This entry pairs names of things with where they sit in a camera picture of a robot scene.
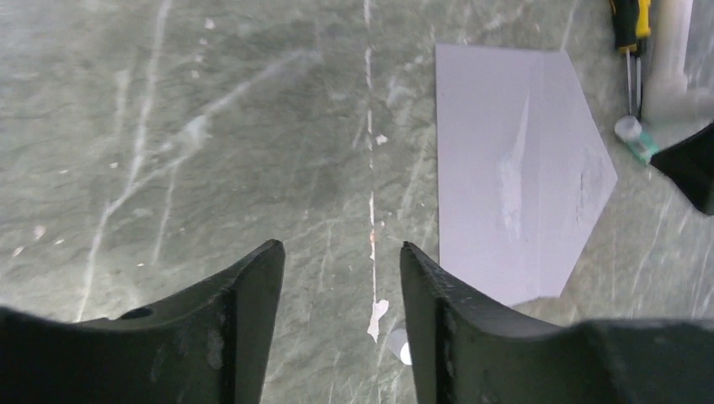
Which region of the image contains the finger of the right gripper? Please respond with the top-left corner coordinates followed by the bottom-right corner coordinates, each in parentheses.
top-left (650, 122), bottom-right (713, 216)

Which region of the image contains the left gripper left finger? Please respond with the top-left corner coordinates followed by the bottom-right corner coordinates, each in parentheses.
top-left (1, 240), bottom-right (285, 403)

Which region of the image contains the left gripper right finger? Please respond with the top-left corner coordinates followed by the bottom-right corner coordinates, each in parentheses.
top-left (400, 242), bottom-right (713, 403)

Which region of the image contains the white glue stick cap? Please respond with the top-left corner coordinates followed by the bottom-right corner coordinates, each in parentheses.
top-left (386, 327), bottom-right (413, 366)

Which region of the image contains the green glue stick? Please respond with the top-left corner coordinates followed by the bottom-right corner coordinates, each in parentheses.
top-left (614, 115), bottom-right (659, 165)

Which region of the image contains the grey envelope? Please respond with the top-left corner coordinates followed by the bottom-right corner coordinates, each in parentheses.
top-left (435, 44), bottom-right (617, 306)

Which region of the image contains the yellow black screwdriver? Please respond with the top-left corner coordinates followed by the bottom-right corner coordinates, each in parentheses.
top-left (609, 0), bottom-right (652, 117)

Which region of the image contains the white PVC pipe frame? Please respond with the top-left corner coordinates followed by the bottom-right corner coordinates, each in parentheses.
top-left (642, 1), bottom-right (713, 124)

